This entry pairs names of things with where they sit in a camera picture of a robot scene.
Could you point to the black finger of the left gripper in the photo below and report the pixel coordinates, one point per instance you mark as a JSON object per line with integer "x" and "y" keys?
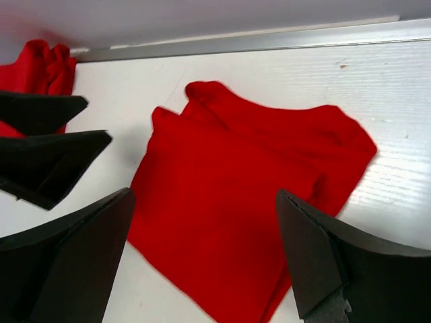
{"x": 43, "y": 170}

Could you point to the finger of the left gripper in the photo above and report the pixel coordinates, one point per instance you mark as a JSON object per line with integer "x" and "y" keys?
{"x": 33, "y": 114}

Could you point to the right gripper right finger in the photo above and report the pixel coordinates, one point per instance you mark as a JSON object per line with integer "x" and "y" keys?
{"x": 340, "y": 273}

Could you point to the folded red t shirt stack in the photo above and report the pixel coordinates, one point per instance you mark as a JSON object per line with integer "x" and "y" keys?
{"x": 40, "y": 69}

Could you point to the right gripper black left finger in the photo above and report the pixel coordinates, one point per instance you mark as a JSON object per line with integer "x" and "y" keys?
{"x": 64, "y": 270}

